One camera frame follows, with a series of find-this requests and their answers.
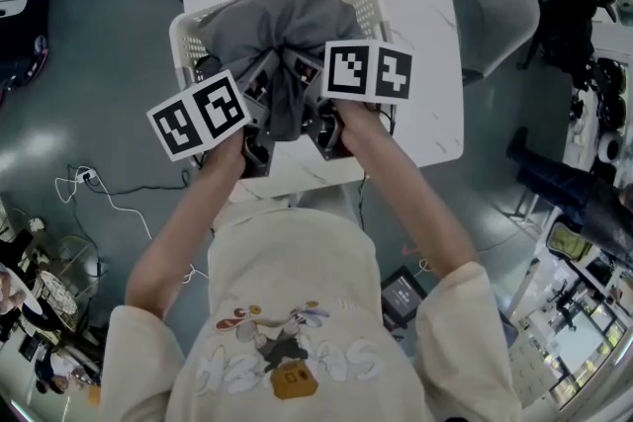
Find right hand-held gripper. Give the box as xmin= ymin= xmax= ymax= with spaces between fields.
xmin=291 ymin=40 xmax=414 ymax=162

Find yellow-green backpack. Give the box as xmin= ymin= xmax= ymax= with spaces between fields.
xmin=546 ymin=221 xmax=594 ymax=264

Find gold wire side table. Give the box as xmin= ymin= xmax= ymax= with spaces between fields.
xmin=29 ymin=236 xmax=95 ymax=332

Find person's cream printed shirt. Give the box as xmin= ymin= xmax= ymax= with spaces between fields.
xmin=101 ymin=202 xmax=523 ymax=422

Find white cable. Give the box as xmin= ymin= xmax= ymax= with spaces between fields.
xmin=53 ymin=162 xmax=212 ymax=284

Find white plastic laundry basket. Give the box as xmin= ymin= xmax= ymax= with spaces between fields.
xmin=168 ymin=0 xmax=398 ymax=155

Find grey upholstered chair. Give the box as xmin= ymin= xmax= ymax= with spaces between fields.
xmin=442 ymin=0 xmax=541 ymax=86

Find person's right forearm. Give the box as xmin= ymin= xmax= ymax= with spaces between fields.
xmin=339 ymin=103 xmax=479 ymax=287

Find black office chair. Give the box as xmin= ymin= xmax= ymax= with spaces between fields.
xmin=533 ymin=0 xmax=620 ymax=90

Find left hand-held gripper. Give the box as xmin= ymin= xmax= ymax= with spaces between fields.
xmin=146 ymin=48 xmax=281 ymax=179

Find grey clothes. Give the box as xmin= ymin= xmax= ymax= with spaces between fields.
xmin=197 ymin=0 xmax=370 ymax=144

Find black tablet device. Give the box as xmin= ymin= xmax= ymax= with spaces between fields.
xmin=380 ymin=265 xmax=428 ymax=327

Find person's left forearm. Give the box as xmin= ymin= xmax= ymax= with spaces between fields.
xmin=125 ymin=137 xmax=248 ymax=328

